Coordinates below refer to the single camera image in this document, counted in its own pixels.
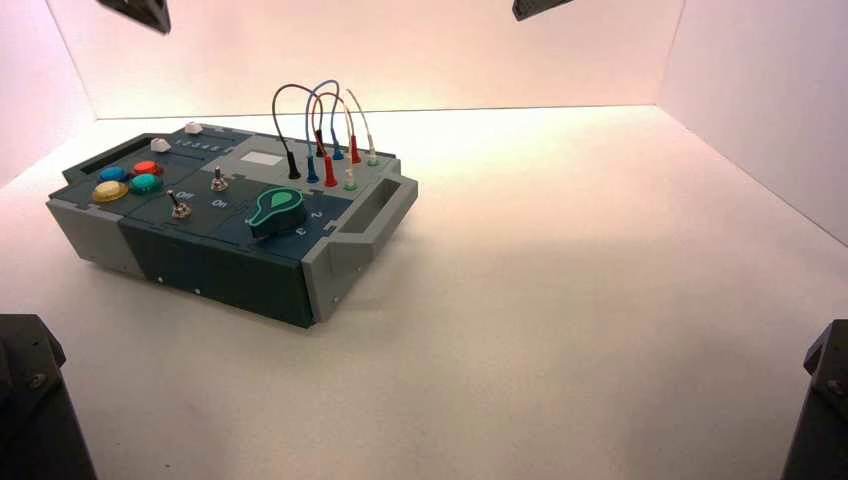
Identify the yellow push button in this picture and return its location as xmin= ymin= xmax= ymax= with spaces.
xmin=91 ymin=180 xmax=130 ymax=204

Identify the green rotary knob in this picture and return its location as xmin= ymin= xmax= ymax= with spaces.
xmin=248 ymin=187 xmax=308 ymax=242

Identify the teal and grey control box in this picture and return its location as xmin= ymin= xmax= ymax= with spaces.
xmin=46 ymin=123 xmax=420 ymax=329

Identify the black jumper cable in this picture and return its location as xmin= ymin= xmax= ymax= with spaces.
xmin=271 ymin=84 xmax=327 ymax=181

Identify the white jumper cable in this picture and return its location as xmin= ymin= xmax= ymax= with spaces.
xmin=344 ymin=89 xmax=380 ymax=193

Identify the blue jumper cable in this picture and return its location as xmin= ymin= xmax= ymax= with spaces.
xmin=305 ymin=80 xmax=345 ymax=185

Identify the red jumper cable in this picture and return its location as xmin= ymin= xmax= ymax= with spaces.
xmin=310 ymin=92 xmax=363 ymax=189

